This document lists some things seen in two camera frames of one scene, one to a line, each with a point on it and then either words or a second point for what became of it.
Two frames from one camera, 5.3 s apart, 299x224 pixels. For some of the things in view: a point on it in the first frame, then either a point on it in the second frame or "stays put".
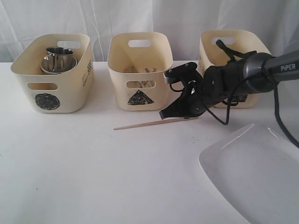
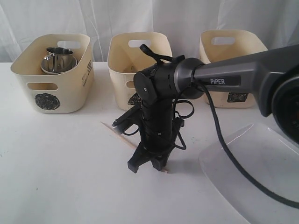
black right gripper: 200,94 to 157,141
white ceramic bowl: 57,73 stays put
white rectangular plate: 258,173 stays put
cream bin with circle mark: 44,93 stays put
